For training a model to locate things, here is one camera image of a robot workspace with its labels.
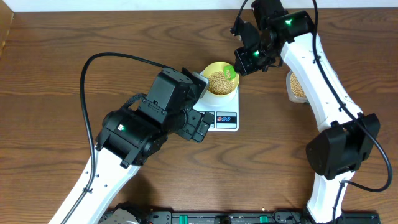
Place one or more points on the white digital kitchen scale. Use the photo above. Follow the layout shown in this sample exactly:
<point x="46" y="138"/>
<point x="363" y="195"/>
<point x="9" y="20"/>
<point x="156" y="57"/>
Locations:
<point x="224" y="109"/>

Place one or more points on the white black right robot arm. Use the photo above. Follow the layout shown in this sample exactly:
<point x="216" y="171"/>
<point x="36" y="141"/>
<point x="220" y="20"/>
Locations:
<point x="346" y="135"/>

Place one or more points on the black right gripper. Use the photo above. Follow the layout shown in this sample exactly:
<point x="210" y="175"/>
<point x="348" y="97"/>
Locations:
<point x="242" y="64"/>

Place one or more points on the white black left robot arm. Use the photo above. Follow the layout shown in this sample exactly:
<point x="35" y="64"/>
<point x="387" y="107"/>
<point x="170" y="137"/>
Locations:
<point x="130" y="135"/>

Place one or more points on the clear container of soybeans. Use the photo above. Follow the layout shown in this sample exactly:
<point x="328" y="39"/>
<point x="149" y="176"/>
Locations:
<point x="294" y="90"/>

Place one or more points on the green plastic measuring scoop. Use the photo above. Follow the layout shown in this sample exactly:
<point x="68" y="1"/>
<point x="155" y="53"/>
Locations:
<point x="229" y="72"/>

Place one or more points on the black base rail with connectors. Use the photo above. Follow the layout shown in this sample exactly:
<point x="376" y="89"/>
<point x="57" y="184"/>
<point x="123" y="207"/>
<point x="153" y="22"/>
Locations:
<point x="129" y="213"/>

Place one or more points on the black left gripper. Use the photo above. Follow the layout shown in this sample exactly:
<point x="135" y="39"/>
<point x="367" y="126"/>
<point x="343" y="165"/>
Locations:
<point x="187" y="129"/>

